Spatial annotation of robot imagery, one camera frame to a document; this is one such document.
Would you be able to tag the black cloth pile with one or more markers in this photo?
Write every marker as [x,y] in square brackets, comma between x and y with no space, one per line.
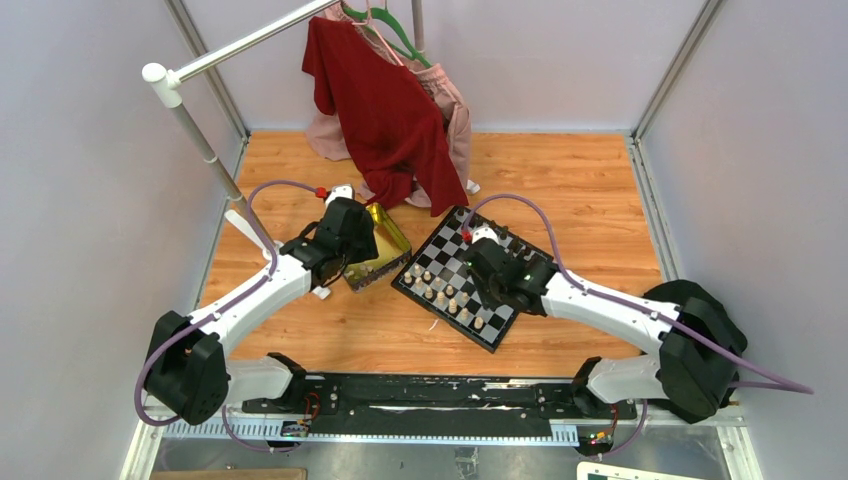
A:
[702,312]

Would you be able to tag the white camera right wrist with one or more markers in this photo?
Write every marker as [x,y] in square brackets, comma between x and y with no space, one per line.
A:
[472,235]

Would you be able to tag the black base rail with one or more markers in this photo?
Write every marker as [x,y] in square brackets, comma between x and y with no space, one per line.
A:
[440,409]

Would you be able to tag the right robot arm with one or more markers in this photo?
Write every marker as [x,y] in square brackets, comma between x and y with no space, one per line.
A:
[684,334]

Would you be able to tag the green clothes hanger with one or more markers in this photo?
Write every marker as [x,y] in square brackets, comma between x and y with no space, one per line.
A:
[382,15]

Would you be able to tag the white camera left wrist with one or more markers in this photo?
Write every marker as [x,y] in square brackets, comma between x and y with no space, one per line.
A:
[344,191]

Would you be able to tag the gold metal tin box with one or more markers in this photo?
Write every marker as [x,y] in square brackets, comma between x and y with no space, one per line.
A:
[393,247]

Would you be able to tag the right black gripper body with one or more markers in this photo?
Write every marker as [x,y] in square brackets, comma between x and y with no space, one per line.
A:
[489,292]

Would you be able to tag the pink garment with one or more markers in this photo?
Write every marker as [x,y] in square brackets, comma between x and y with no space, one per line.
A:
[450,119]

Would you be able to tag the black white chess board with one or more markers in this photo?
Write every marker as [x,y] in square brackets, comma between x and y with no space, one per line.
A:
[449,292]

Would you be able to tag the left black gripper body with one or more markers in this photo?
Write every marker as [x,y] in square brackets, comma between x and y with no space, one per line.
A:
[362,246]

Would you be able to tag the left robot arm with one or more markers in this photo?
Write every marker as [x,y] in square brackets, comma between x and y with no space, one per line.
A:
[189,369]

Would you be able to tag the white camera wrist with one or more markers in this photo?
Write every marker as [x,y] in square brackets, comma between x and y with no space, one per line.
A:
[472,235]
[344,191]

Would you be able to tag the dark red shirt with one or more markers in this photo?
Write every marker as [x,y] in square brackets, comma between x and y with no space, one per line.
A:
[384,112]

